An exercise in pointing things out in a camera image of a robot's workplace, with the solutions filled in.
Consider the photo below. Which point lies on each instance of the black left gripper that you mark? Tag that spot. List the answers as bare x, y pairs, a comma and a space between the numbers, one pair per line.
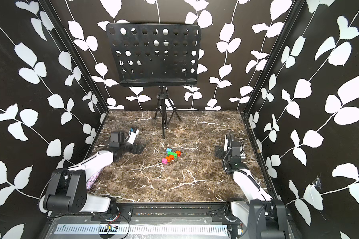
140, 149

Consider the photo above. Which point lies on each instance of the white perforated strip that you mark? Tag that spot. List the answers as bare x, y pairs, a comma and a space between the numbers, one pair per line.
102, 229

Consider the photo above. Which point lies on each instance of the black front mounting rail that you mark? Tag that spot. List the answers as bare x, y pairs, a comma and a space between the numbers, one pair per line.
226, 212

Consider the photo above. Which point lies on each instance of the black music stand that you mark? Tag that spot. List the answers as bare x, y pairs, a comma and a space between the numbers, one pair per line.
156, 55

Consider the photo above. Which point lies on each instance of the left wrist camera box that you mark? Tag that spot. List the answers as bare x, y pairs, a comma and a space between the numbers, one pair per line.
117, 139

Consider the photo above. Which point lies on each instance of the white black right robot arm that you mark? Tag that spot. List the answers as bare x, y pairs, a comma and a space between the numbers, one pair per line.
262, 216

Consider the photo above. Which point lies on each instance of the purple glitter roll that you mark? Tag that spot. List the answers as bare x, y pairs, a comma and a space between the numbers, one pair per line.
90, 182

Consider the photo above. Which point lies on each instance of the green lego brick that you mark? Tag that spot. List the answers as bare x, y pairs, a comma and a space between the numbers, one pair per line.
173, 154

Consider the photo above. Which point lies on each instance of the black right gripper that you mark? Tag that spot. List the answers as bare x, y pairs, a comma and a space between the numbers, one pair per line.
221, 149

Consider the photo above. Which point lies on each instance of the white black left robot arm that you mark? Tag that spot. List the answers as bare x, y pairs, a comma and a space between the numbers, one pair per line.
66, 192

